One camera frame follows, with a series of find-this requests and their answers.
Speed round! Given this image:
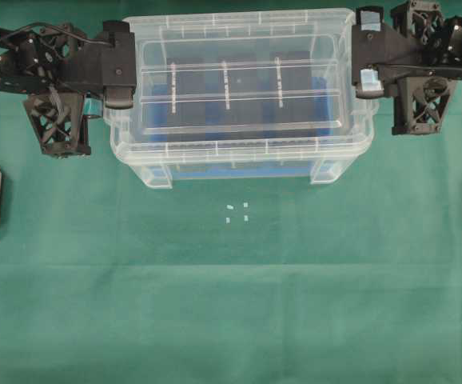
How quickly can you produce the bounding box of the black camera box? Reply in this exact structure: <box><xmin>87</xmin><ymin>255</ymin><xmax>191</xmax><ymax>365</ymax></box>
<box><xmin>216</xmin><ymin>54</ymin><xmax>264</xmax><ymax>139</ymax></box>
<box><xmin>270</xmin><ymin>50</ymin><xmax>316</xmax><ymax>128</ymax></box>
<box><xmin>166</xmin><ymin>57</ymin><xmax>206</xmax><ymax>141</ymax></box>

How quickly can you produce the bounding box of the green table cloth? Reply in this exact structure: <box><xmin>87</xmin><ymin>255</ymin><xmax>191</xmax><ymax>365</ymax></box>
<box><xmin>0</xmin><ymin>79</ymin><xmax>462</xmax><ymax>384</ymax></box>

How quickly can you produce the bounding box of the blue foam insert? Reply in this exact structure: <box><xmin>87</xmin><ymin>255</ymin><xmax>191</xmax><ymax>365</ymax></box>
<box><xmin>144</xmin><ymin>77</ymin><xmax>340</xmax><ymax>179</ymax></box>

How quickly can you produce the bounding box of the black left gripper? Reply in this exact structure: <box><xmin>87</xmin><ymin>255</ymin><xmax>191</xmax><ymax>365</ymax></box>
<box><xmin>0</xmin><ymin>20</ymin><xmax>136</xmax><ymax>158</ymax></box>

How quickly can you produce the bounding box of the middle black camera box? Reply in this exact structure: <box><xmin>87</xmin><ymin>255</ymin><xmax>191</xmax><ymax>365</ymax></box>
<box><xmin>216</xmin><ymin>54</ymin><xmax>264</xmax><ymax>139</ymax></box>

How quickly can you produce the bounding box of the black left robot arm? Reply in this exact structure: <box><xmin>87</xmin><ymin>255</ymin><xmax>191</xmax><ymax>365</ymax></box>
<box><xmin>0</xmin><ymin>20</ymin><xmax>137</xmax><ymax>158</ymax></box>

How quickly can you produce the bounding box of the right black camera box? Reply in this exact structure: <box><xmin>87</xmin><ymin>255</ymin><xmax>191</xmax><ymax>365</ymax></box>
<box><xmin>270</xmin><ymin>50</ymin><xmax>316</xmax><ymax>128</ymax></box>

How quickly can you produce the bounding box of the clear plastic storage box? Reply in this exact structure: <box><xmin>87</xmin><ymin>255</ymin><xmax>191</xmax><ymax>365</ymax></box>
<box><xmin>103</xmin><ymin>101</ymin><xmax>379</xmax><ymax>189</ymax></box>

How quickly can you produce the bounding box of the left black camera box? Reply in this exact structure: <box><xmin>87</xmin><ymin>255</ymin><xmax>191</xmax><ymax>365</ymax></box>
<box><xmin>166</xmin><ymin>57</ymin><xmax>206</xmax><ymax>141</ymax></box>

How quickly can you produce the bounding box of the clear plastic box lid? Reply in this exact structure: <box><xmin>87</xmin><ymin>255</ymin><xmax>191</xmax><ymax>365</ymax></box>
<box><xmin>108</xmin><ymin>8</ymin><xmax>375</xmax><ymax>151</ymax></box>

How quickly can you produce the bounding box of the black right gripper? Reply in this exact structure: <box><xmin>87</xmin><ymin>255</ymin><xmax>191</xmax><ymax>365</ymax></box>
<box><xmin>352</xmin><ymin>1</ymin><xmax>456</xmax><ymax>135</ymax></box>

